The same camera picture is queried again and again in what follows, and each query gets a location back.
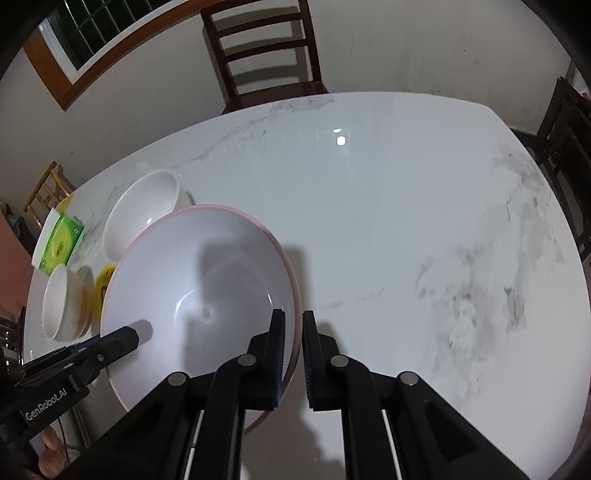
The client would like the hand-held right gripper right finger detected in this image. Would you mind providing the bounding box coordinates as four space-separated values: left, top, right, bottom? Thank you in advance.
302 310 532 480

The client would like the dark wooden slatted chair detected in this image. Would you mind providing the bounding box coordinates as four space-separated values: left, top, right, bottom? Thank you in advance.
200 0 329 115

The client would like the wooden framed barred window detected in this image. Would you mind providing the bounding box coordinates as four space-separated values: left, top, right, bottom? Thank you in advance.
23 0 204 112

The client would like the green tissue box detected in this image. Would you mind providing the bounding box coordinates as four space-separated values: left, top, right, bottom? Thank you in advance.
31 209 85 277

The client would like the person's left hand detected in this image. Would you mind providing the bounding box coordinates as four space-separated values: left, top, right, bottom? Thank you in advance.
37 427 65 478

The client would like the pink cloth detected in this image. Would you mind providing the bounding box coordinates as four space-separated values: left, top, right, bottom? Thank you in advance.
0 212 35 315

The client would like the round yellow sticker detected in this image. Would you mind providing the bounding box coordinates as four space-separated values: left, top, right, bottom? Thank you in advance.
95 263 116 308

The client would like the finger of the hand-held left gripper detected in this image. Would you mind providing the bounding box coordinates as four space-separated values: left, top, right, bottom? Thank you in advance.
69 325 140 370

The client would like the white ribbed bowl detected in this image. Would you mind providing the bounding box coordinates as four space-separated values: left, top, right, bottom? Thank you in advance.
102 169 195 260
41 264 95 341

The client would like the bamboo chair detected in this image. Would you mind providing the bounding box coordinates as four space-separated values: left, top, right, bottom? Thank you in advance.
23 161 77 229

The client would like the large pink bowl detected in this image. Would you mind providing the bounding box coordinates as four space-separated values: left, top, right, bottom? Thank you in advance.
100 204 303 437

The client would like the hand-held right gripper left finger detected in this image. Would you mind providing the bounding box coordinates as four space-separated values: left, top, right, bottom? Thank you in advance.
81 308 287 480

